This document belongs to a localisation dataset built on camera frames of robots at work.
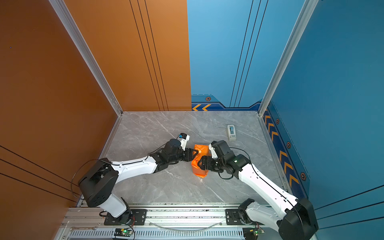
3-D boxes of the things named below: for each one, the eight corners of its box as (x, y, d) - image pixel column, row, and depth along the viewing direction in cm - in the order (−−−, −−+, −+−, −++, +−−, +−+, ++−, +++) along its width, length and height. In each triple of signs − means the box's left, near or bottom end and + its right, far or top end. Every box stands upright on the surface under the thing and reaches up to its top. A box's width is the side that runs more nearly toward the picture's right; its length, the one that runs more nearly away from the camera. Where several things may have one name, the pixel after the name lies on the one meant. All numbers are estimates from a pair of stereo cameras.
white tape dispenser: (228, 141, 105) (229, 137, 101) (226, 128, 112) (227, 124, 108) (235, 141, 105) (237, 137, 101) (233, 128, 112) (234, 124, 108)
